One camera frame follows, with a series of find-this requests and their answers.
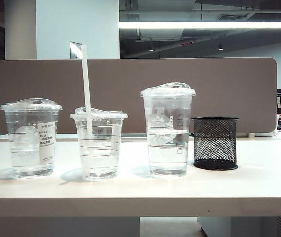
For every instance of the white paper straw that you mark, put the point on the white paper straw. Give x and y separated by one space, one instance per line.
85 79

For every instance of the black mesh pen holder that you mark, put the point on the black mesh pen holder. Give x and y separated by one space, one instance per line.
204 148

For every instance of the tall clear plastic cup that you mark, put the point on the tall clear plastic cup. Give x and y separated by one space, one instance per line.
168 153

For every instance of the small clear plastic cup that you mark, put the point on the small clear plastic cup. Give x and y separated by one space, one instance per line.
103 158

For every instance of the clear cup with white label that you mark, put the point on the clear cup with white label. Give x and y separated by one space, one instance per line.
32 148

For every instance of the brown desk partition panel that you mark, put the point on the brown desk partition panel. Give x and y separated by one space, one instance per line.
130 81

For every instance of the black ceiling spot lamp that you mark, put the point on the black ceiling spot lamp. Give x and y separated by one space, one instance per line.
151 49
220 47

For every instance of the long ceiling light strip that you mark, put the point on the long ceiling light strip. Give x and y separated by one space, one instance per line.
204 25

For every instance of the grey cabinet under table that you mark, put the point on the grey cabinet under table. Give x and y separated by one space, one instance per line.
241 228

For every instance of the silver wall sign plate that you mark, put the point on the silver wall sign plate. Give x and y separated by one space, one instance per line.
75 50

